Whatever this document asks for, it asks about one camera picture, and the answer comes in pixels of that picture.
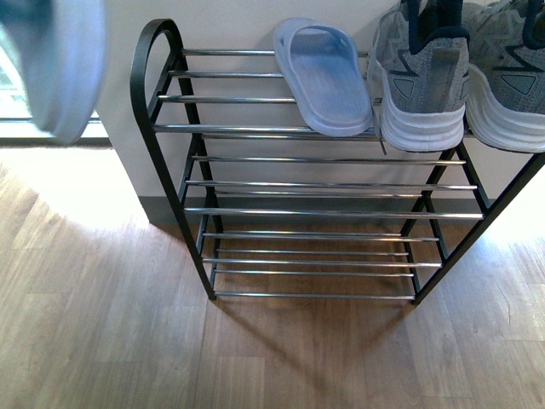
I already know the light blue slide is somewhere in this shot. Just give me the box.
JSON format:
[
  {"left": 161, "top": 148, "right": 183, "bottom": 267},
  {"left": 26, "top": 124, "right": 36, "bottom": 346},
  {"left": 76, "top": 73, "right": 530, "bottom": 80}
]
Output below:
[
  {"left": 1, "top": 1, "right": 107, "bottom": 145},
  {"left": 273, "top": 18, "right": 372, "bottom": 137}
]

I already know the grey sneaker with lace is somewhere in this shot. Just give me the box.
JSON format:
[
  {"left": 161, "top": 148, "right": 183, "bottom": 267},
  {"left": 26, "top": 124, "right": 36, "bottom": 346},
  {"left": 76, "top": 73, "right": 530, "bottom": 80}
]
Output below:
[{"left": 367, "top": 1, "right": 470, "bottom": 153}]

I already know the black metal shoe rack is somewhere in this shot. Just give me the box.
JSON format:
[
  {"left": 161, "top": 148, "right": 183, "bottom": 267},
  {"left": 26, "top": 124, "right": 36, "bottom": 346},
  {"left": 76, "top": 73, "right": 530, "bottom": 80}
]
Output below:
[{"left": 130, "top": 19, "right": 544, "bottom": 303}]

